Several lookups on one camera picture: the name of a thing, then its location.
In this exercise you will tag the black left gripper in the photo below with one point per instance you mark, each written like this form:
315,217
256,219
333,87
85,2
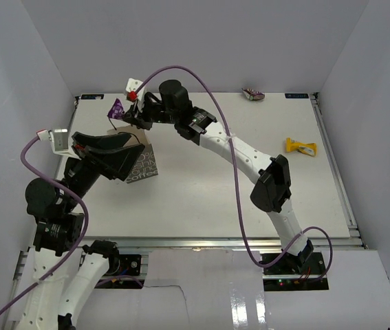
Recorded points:
116,161

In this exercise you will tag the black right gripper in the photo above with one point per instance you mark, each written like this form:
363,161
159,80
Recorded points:
139,117

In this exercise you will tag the purple M&M snack packet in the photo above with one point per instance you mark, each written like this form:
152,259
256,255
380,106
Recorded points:
116,111

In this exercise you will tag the grey white paper coffee bag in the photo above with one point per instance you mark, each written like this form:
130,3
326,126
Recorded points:
145,166

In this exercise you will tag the purple brown snack wrapper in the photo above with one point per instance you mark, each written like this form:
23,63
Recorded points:
253,95

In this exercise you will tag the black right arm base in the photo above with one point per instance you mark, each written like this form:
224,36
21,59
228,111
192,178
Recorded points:
286,278

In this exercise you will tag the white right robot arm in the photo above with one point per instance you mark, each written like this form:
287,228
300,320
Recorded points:
270,175

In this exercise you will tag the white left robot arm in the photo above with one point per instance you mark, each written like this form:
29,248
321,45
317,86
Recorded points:
65,272

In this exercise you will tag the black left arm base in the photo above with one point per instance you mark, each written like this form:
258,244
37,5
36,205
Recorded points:
124,264

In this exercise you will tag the blue corner label right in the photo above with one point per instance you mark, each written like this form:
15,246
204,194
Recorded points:
296,95

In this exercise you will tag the yellow purple snack packet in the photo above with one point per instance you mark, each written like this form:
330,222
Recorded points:
304,148

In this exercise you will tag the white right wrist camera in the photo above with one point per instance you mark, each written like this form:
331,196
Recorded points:
135,91

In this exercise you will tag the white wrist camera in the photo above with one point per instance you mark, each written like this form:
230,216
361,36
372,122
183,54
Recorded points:
58,139
135,91

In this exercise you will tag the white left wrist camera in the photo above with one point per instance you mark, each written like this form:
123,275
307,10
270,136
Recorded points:
58,139

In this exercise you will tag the aluminium front rail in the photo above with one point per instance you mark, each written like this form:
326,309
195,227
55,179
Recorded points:
230,243

